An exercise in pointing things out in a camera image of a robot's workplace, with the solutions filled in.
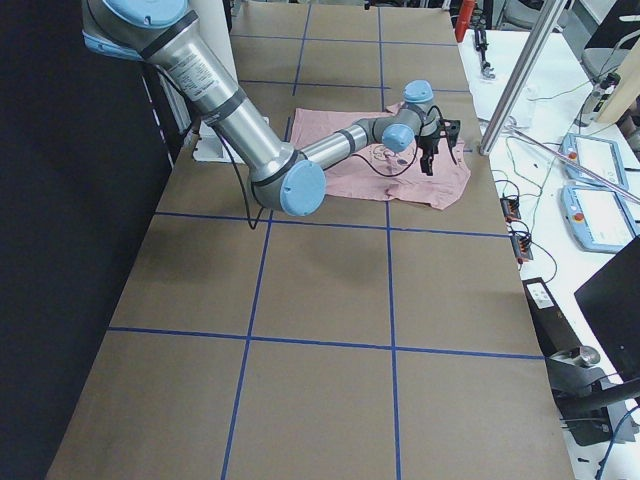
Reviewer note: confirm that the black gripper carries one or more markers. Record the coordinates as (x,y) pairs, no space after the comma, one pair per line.
(429,146)

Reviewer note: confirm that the pink Snoopy t-shirt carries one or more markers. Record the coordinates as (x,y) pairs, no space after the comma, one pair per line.
(377,173)

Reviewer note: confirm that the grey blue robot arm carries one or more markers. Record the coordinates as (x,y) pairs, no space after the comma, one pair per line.
(167,35)

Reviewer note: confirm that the upper orange connector board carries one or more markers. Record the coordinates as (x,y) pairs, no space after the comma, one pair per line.
(510,208)

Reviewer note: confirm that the orange connector board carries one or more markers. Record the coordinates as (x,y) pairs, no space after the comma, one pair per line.
(510,208)
(521,245)

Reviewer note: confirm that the lower orange connector board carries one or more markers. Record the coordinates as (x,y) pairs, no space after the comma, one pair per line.
(521,245)

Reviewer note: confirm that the upper blue teach pendant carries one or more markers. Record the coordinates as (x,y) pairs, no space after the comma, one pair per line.
(599,155)

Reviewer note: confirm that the blue teach pendant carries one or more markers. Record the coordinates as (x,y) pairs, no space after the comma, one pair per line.
(598,218)
(599,155)

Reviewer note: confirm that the lower blue teach pendant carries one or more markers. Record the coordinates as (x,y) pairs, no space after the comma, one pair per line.
(598,218)

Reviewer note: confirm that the black power box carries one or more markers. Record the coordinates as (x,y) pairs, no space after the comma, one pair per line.
(553,331)

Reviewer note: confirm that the black monitor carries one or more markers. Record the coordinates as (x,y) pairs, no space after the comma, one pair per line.
(609,302)

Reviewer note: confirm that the aluminium frame post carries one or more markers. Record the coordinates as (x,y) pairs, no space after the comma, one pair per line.
(536,40)

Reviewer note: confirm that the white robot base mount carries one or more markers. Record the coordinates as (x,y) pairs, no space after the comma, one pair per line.
(215,24)

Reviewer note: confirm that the black camera stand clamp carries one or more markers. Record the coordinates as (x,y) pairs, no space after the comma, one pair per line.
(591,405)

